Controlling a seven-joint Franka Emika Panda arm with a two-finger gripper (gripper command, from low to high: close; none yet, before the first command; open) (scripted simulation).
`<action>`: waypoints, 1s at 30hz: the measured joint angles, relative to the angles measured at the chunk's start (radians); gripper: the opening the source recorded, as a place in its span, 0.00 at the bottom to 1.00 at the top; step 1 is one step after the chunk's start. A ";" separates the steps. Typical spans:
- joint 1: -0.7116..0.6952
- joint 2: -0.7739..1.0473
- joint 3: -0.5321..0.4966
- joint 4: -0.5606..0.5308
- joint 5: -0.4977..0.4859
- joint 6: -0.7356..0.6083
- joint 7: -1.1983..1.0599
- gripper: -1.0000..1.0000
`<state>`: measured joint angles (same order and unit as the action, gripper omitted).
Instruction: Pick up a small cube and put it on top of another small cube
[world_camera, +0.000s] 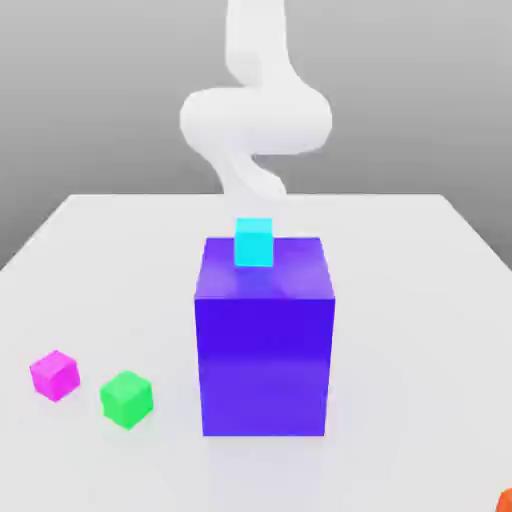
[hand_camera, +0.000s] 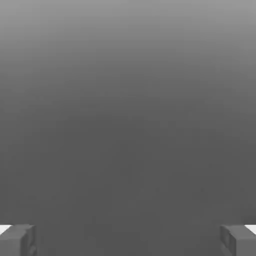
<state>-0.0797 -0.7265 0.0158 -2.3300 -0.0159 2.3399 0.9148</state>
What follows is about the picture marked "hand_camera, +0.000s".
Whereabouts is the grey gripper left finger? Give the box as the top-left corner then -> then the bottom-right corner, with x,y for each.
0,223 -> 38,256

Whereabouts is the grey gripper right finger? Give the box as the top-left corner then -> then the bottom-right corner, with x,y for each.
219,224 -> 256,256

